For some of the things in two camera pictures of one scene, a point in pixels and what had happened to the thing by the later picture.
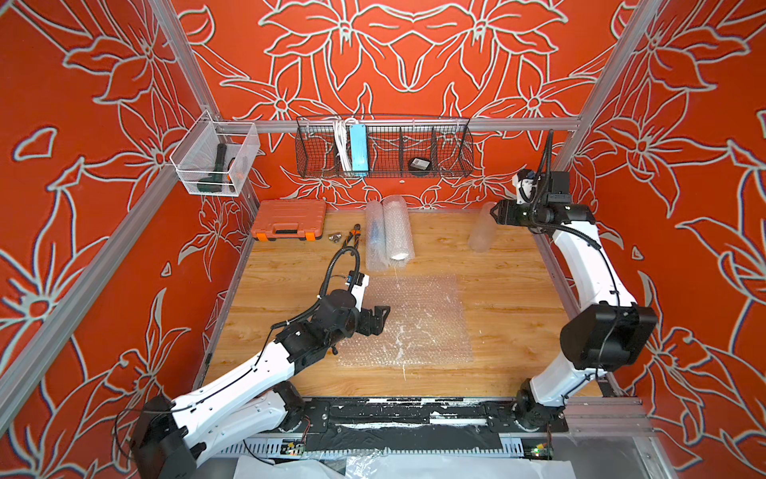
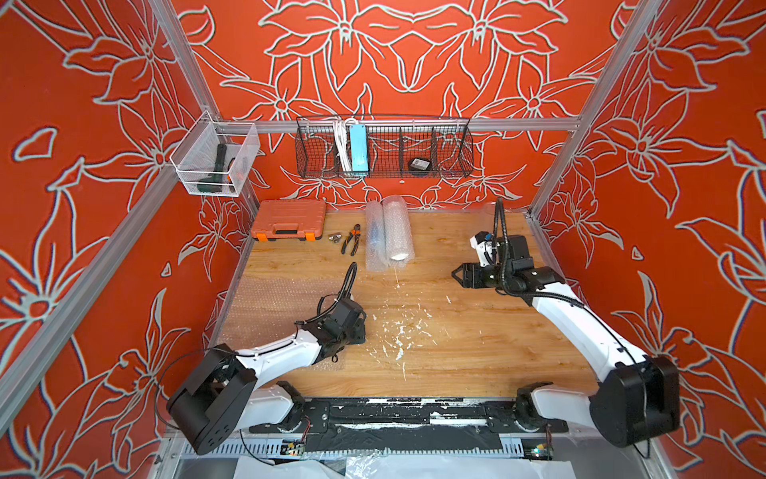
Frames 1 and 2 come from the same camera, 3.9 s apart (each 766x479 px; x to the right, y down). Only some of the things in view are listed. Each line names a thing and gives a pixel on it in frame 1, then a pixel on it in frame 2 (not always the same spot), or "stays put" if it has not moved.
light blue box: [359, 151] stays put
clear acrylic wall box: [212, 157] stays put
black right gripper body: [524, 216] → [493, 276]
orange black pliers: [356, 232] stays put
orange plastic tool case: [289, 219] stays put
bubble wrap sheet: [426, 323] → [265, 309]
